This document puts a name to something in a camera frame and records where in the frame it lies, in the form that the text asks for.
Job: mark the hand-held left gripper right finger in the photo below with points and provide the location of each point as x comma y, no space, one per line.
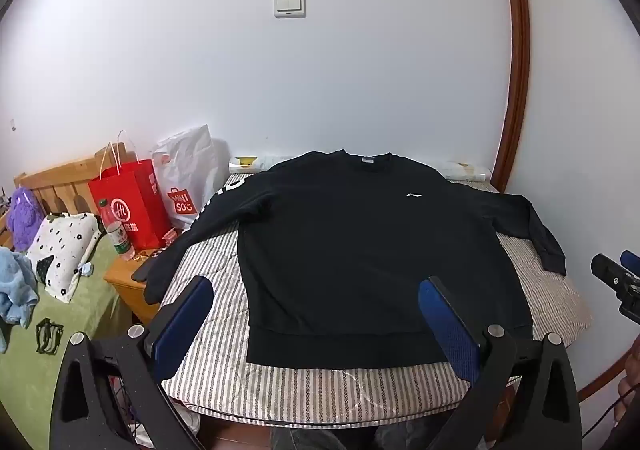
445,325

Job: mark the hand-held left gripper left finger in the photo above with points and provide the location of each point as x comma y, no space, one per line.
187,310

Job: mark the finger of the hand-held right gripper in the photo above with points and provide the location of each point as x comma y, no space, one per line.
610,271
631,261

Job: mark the black sweatshirt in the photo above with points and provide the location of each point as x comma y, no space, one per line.
360,250

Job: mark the wooden nightstand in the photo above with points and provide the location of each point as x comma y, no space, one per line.
125,287

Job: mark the gold trinkets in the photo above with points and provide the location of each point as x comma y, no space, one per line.
141,256

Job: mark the small pink cup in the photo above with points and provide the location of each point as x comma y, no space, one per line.
171,236

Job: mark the clear plastic water bottle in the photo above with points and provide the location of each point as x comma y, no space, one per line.
115,232

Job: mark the small blue plush item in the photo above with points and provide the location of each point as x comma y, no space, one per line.
85,270

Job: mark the red paper shopping bag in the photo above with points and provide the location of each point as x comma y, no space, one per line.
137,200

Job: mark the grey striped quilt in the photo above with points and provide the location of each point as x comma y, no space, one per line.
325,392

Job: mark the white shopping bag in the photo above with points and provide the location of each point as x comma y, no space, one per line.
187,169

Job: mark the white flower-printed pillow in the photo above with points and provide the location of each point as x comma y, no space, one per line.
60,250

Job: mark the light blue towel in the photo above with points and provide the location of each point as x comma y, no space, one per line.
17,290

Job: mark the green bed sheet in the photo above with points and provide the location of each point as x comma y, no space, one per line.
30,380

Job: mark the purple plush toy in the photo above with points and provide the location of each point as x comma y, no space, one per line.
25,220

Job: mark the wooden headboard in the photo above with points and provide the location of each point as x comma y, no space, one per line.
55,177

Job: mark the brown wooden door frame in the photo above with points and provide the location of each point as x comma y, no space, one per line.
521,54

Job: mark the white light switch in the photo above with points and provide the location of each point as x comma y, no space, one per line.
290,4

